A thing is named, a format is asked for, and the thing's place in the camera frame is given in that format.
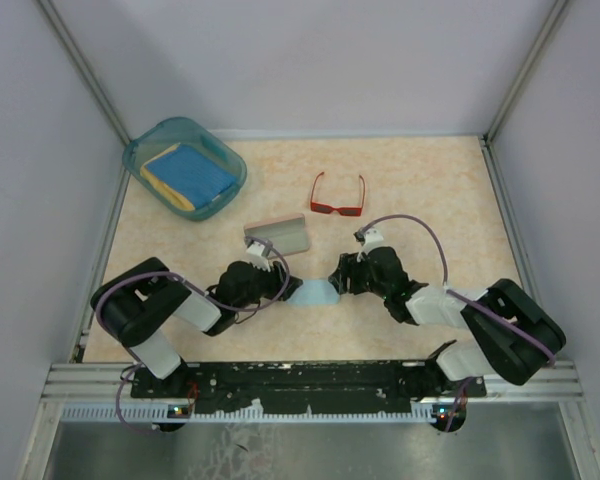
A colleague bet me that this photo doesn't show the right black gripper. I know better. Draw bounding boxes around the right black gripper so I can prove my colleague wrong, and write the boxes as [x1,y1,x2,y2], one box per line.
[329,251,390,299]

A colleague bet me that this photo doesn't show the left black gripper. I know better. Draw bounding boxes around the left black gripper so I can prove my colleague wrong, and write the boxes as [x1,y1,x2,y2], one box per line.
[233,257,303,313]

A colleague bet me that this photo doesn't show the light blue cleaning cloth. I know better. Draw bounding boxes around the light blue cleaning cloth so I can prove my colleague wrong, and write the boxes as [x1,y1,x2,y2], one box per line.
[286,278,340,307]

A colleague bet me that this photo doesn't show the pink glasses case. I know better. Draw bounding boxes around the pink glasses case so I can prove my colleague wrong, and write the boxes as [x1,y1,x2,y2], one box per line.
[243,213,310,256]

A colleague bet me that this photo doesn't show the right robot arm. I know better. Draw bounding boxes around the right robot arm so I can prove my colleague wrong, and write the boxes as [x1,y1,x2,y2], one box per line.
[329,246,566,396]

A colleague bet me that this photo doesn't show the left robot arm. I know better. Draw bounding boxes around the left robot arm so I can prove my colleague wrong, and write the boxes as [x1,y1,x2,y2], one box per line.
[90,257,303,397]

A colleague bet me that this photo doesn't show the red sunglasses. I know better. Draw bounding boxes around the red sunglasses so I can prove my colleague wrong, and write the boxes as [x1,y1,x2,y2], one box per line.
[309,171,366,217]

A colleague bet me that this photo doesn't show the yellow towel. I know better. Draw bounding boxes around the yellow towel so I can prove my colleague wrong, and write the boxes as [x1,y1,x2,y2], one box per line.
[140,143,195,212]

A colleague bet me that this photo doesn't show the blue towel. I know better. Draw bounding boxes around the blue towel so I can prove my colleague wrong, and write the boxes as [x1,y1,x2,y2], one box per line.
[149,145,236,211]

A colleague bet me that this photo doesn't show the teal plastic bin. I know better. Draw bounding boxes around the teal plastic bin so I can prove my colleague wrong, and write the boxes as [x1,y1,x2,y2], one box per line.
[122,117,247,222]

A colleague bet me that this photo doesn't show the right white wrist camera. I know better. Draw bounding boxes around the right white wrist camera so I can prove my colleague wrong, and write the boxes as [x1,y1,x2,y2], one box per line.
[354,227,385,262]

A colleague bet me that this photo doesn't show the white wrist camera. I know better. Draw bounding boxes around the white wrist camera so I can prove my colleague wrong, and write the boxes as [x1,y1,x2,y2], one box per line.
[245,236,272,272]
[354,227,385,262]

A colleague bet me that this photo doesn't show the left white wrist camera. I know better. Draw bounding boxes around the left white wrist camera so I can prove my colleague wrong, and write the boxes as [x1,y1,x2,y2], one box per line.
[245,236,272,272]

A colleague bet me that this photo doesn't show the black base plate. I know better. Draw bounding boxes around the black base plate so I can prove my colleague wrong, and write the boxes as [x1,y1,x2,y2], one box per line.
[131,350,462,415]

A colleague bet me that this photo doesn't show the white slotted cable duct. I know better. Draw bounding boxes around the white slotted cable duct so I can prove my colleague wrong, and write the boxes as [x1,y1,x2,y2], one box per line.
[60,400,451,425]

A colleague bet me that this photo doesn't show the aluminium front rail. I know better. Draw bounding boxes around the aluminium front rail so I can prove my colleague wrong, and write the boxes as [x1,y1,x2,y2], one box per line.
[41,360,584,403]

